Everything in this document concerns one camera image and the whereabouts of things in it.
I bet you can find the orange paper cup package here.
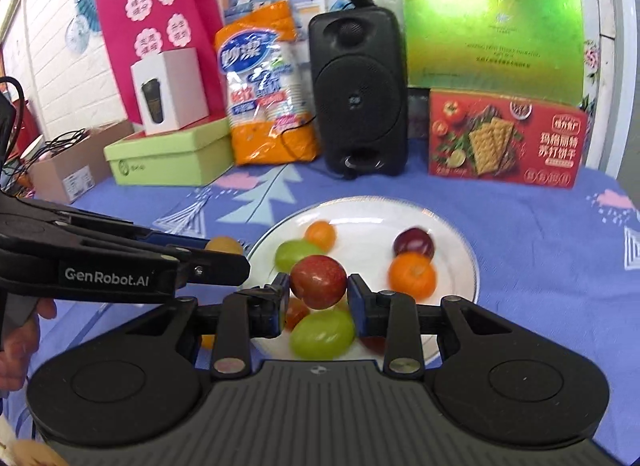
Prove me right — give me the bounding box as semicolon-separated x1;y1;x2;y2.
214;1;320;166

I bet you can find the light green shoe box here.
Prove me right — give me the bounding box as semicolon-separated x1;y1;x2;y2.
104;118;234;186

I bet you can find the small orange tangerine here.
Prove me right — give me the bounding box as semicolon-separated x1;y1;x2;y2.
304;220;337;252

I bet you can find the person's left hand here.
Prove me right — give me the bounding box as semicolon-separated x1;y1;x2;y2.
0;298;56;392

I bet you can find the large green gift box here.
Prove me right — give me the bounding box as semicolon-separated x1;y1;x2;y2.
402;0;584;106

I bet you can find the black speaker cable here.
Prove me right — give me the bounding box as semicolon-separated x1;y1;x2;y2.
278;112;352;182

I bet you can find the white coffee cup box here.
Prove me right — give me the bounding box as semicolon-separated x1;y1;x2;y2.
131;48;209;135

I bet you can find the green fruit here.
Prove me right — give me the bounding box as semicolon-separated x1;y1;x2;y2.
274;238;326;273
290;310;356;361

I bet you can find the large orange tangerine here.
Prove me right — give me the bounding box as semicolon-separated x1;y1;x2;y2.
387;252;437;301

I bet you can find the black speaker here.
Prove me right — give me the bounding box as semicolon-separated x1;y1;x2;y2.
308;0;408;179

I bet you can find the red cracker box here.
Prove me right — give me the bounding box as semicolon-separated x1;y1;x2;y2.
427;90;588;189

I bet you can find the white round plate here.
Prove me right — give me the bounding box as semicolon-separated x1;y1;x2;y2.
241;195;482;363

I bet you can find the small red fruit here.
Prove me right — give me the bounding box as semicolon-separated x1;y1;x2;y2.
284;296;310;330

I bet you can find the brown cardboard box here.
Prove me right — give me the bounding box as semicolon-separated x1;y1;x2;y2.
28;120;134;205

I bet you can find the pink tote bag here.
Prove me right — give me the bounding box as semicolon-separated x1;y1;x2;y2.
96;0;224;123

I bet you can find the dark purple plum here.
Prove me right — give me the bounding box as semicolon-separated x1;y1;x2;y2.
359;337;386;356
393;227;435;259

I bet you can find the red apple fruit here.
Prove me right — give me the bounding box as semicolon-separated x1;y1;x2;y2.
290;255;347;310

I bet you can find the yellow orange fruit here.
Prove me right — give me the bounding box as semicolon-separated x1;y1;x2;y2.
205;236;244;255

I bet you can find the blue patterned tablecloth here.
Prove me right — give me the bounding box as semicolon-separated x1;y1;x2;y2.
78;151;639;462

